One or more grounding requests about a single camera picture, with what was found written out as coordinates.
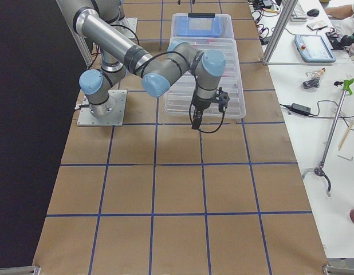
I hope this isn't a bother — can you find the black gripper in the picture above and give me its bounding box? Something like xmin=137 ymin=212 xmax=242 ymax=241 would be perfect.
xmin=192 ymin=96 xmax=213 ymax=129

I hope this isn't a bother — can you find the clear plastic box lid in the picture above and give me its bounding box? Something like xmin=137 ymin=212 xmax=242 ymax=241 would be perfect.
xmin=164 ymin=37 xmax=246 ymax=119

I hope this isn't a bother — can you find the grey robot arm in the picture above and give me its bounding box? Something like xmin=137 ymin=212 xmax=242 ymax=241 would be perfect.
xmin=91 ymin=1 xmax=133 ymax=72
xmin=58 ymin=1 xmax=229 ymax=129

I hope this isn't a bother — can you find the clear plastic storage box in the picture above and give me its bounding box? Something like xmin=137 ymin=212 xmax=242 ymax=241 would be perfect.
xmin=171 ymin=13 xmax=234 ymax=39

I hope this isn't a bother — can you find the black power adapter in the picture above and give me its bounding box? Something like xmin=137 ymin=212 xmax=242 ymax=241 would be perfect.
xmin=291 ymin=103 xmax=311 ymax=116

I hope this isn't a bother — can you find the metal reacher grabber tool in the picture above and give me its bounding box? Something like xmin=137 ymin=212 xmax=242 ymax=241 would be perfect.
xmin=301 ymin=78 xmax=354 ymax=197

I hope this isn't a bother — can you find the blue teach pendant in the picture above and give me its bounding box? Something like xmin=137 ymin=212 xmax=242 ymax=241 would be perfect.
xmin=294 ymin=34 xmax=336 ymax=63

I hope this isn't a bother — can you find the wooden chopstick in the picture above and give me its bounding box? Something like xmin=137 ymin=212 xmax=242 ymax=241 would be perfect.
xmin=338 ymin=120 xmax=354 ymax=151

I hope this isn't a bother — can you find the black computer mouse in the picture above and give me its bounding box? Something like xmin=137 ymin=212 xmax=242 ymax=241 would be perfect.
xmin=306 ymin=9 xmax=320 ymax=17

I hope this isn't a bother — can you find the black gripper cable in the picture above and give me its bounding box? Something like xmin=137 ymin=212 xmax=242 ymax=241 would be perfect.
xmin=188 ymin=101 xmax=225 ymax=134

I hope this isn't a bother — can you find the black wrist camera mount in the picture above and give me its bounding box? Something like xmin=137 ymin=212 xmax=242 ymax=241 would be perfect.
xmin=215 ymin=87 xmax=230 ymax=113

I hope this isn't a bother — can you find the black box latch handle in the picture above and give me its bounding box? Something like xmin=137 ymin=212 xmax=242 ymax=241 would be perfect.
xmin=188 ymin=13 xmax=215 ymax=18

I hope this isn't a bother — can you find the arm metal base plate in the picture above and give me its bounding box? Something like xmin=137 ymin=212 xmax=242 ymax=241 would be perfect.
xmin=116 ymin=17 xmax=137 ymax=39
xmin=77 ymin=89 xmax=127 ymax=127

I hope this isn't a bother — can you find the aluminium frame post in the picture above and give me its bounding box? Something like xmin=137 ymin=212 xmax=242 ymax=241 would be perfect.
xmin=262 ymin=0 xmax=297 ymax=65

